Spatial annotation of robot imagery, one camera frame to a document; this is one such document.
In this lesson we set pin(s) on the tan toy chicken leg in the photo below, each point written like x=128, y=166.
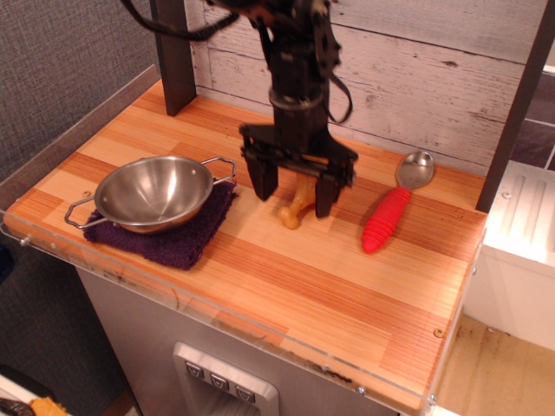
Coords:
x=304, y=197

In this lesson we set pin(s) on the white toy sink unit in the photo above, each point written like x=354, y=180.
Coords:
x=512, y=287

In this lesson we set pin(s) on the dark right shelf post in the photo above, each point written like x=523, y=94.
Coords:
x=528, y=83

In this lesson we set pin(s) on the clear acrylic table guard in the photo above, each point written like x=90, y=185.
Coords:
x=380, y=325

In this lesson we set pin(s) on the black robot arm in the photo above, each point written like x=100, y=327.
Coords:
x=301, y=53

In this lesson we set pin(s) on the silver dispenser button panel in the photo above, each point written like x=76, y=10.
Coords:
x=214, y=387

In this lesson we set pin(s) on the red-handled metal spoon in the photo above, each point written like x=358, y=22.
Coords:
x=415, y=171

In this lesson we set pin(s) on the grey toy fridge cabinet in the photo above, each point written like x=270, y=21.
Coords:
x=142, y=333

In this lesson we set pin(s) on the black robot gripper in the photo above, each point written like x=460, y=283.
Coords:
x=298, y=139

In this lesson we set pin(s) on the purple folded cloth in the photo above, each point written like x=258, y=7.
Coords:
x=181, y=247

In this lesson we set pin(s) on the small steel two-handled pan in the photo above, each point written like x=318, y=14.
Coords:
x=156, y=194

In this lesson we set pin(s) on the orange object bottom left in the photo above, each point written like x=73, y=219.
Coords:
x=47, y=407

